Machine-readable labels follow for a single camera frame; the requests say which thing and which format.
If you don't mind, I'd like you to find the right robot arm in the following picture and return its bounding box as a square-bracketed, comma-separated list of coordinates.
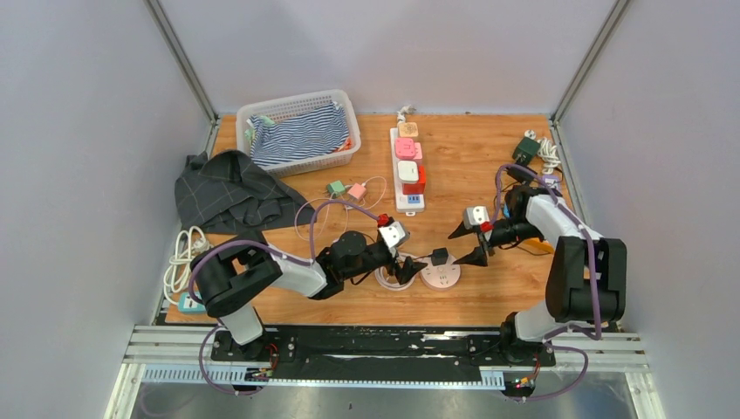
[450, 185, 627, 365]

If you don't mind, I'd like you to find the dark green adapter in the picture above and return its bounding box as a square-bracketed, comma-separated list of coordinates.
[512, 136, 540, 166]

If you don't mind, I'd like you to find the teal power strip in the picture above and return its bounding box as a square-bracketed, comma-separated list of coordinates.
[177, 292, 206, 314]

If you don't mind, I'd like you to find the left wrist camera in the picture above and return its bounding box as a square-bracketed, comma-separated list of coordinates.
[378, 221, 410, 250]

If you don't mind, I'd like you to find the white coiled cable left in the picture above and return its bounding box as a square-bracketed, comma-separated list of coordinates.
[162, 225, 212, 306]

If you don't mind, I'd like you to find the dark grey plaid cloth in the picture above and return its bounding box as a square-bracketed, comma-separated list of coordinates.
[174, 150, 315, 235]

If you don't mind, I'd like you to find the green small charger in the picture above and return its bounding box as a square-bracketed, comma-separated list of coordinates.
[326, 181, 346, 198]

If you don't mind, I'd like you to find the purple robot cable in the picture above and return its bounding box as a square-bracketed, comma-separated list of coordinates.
[188, 199, 391, 398]
[491, 163, 606, 403]

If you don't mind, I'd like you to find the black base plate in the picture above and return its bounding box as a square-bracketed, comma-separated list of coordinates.
[207, 325, 555, 382]

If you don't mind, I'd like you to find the round pink socket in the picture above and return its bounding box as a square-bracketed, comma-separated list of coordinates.
[419, 258, 461, 292]

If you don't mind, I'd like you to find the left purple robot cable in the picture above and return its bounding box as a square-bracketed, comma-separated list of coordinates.
[188, 199, 391, 398]

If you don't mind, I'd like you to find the striped cloth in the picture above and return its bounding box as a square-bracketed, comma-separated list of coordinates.
[244, 102, 350, 167]

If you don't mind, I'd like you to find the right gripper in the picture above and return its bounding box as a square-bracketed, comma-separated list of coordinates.
[449, 217, 543, 267]

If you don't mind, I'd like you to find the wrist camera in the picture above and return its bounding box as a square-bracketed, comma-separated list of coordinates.
[462, 205, 490, 230]
[378, 221, 410, 250]

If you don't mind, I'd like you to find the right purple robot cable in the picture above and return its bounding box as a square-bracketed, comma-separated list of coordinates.
[491, 163, 606, 403]

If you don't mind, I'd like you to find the orange power strip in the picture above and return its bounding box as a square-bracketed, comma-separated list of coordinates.
[520, 239, 554, 256]

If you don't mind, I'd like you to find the black adapter at right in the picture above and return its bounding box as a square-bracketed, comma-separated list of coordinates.
[505, 163, 537, 183]

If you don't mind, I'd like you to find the white long power strip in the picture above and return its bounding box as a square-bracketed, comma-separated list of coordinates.
[389, 127, 426, 216]

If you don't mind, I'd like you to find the purple power strip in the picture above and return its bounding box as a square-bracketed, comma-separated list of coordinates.
[540, 174, 562, 191]

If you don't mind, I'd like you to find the red plug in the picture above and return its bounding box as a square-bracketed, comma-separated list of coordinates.
[402, 165, 427, 196]

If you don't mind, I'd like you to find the pink plug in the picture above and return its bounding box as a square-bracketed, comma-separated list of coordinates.
[394, 137, 422, 161]

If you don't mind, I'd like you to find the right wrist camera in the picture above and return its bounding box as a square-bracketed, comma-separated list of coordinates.
[462, 205, 490, 230]

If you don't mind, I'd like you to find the white plug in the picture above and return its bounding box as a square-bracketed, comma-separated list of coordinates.
[396, 160, 420, 184]

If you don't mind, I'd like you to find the white plastic basket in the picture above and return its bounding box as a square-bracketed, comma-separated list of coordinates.
[236, 89, 361, 177]

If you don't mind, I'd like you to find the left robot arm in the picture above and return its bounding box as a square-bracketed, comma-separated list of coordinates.
[188, 225, 426, 361]

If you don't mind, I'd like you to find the beige plug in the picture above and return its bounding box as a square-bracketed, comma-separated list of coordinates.
[397, 122, 419, 138]

